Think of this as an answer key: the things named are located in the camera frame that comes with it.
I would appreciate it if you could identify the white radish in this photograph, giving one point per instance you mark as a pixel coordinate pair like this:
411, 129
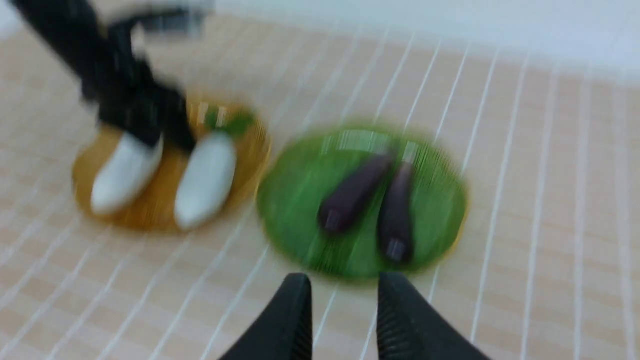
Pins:
208, 177
126, 173

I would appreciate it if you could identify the green plastic plate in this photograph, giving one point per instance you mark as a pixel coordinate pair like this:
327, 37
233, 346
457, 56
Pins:
309, 169

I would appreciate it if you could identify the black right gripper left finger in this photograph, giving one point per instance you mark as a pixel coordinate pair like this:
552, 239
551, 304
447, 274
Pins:
284, 329

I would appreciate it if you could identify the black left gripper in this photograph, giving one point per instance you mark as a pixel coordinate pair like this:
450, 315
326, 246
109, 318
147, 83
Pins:
129, 96

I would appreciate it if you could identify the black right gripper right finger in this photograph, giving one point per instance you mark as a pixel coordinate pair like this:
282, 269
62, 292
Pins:
409, 328

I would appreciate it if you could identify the purple eggplant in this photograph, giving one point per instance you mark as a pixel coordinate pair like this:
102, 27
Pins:
342, 207
395, 230

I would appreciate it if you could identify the amber plastic plate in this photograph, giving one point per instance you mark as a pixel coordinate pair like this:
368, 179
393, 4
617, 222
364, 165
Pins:
153, 210

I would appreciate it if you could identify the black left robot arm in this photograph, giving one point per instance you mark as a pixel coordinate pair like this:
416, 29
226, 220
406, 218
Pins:
69, 27

